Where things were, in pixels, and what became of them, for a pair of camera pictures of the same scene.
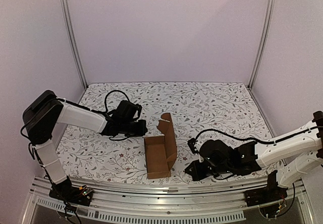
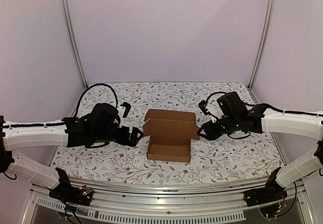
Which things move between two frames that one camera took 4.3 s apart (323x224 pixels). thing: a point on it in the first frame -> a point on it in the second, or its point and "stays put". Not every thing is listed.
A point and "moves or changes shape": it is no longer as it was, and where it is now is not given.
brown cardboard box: (161, 151) moves or changes shape
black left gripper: (142, 130) -> (124, 141)
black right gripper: (199, 167) -> (212, 129)
